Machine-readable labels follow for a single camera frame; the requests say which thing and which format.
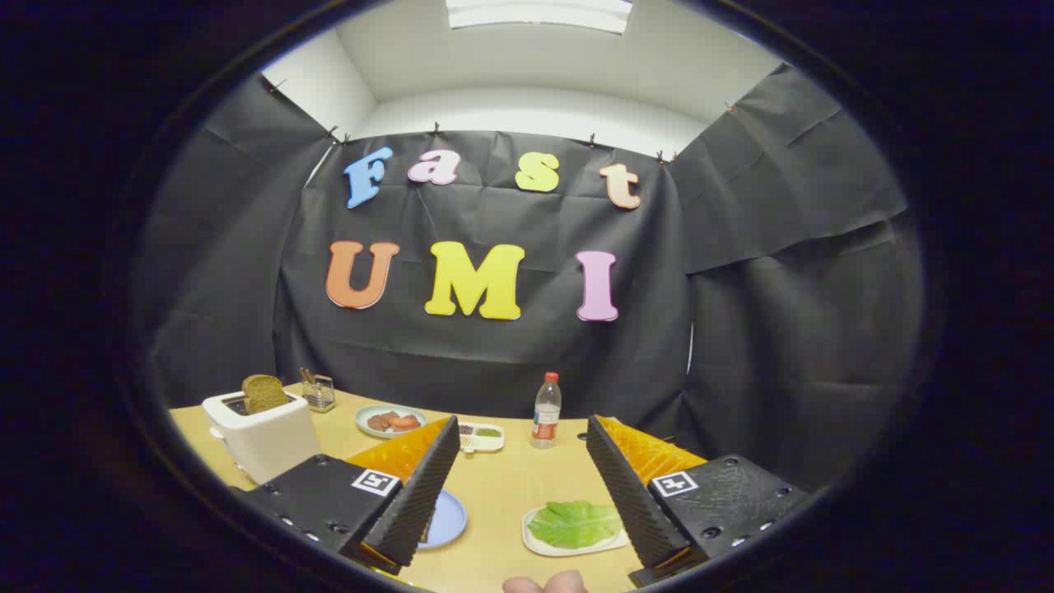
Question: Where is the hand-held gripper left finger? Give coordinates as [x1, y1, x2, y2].
[229, 414, 462, 576]

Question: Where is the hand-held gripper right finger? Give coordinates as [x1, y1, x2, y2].
[585, 414, 814, 587]

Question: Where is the green lettuce leaf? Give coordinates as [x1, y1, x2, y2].
[527, 500, 624, 549]

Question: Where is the brown bread slice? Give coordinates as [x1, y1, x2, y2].
[241, 374, 291, 415]

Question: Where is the blue plate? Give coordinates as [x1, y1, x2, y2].
[416, 489, 468, 550]

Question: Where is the white plate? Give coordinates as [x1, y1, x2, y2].
[522, 501, 631, 558]

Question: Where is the pale green plate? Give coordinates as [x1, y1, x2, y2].
[355, 404, 428, 440]

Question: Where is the white divided condiment dish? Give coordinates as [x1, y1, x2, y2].
[458, 422, 506, 455]

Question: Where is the clear bottle with red cap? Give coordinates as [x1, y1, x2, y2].
[531, 372, 563, 450]

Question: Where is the black backdrop cloth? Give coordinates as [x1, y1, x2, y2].
[132, 64, 927, 495]

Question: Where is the white toaster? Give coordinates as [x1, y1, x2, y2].
[202, 390, 324, 485]

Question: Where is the ceiling light panel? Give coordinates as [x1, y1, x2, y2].
[445, 0, 633, 35]

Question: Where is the wire utensil basket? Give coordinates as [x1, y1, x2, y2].
[300, 372, 337, 413]

